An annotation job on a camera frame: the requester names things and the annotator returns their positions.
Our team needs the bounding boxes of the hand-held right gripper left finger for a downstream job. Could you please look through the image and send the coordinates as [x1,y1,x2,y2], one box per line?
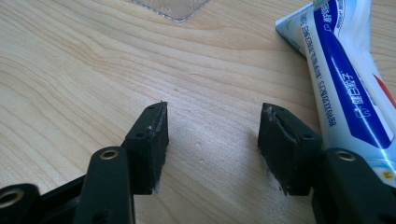
[120,101,171,196]

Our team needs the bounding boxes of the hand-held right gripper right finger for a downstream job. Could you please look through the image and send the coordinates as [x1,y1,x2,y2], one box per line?
[257,103,325,196]

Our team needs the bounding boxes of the blue and white toothpaste tube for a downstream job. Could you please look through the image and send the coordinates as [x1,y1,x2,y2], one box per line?
[275,0,396,189]

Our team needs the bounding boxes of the clear plastic holder box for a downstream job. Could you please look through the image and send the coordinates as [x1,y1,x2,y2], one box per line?
[132,0,213,23]

